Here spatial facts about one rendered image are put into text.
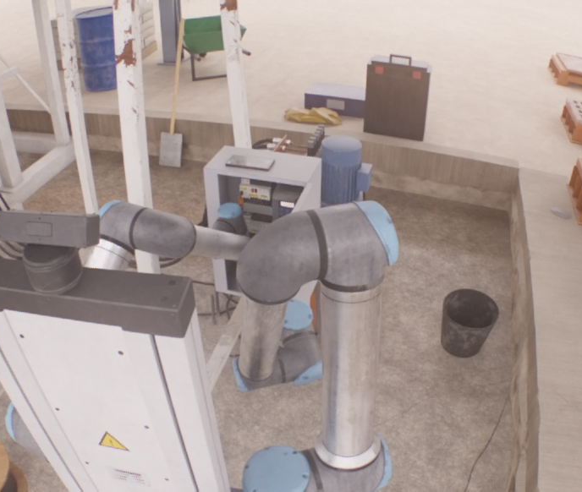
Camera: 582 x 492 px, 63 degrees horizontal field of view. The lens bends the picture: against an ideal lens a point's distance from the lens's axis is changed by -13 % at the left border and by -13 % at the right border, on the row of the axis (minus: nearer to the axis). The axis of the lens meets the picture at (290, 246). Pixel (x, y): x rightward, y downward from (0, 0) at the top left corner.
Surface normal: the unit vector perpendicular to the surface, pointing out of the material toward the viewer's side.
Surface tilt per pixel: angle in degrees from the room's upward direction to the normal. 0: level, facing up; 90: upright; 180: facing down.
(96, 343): 90
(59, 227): 62
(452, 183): 90
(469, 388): 0
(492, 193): 90
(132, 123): 80
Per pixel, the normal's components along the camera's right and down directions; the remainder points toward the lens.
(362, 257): 0.29, 0.42
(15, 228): -0.11, 0.13
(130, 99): -0.29, 0.42
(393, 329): 0.00, -0.81
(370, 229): 0.21, -0.17
